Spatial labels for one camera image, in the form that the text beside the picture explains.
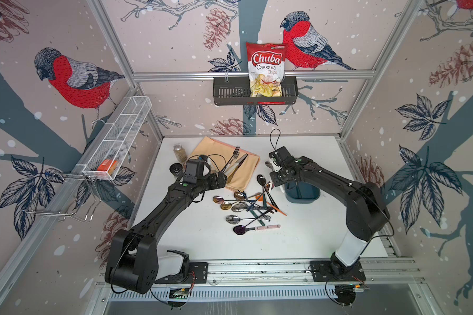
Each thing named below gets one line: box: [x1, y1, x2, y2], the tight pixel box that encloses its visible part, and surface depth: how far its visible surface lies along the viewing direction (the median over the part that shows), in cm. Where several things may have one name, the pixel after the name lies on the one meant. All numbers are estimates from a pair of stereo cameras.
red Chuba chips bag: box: [245, 42, 287, 98], surface depth 85 cm
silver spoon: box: [225, 214, 256, 225], surface depth 87 cm
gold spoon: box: [220, 201, 239, 211], surface depth 92 cm
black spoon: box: [256, 174, 267, 210], surface depth 101 cm
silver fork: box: [221, 145, 240, 173], surface depth 113 cm
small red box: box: [97, 158, 118, 174], surface depth 67 cm
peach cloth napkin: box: [183, 136, 261, 193], surface depth 109 cm
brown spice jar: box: [173, 143, 188, 163], surface depth 106 cm
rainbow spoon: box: [212, 195, 257, 204], surface depth 94 cm
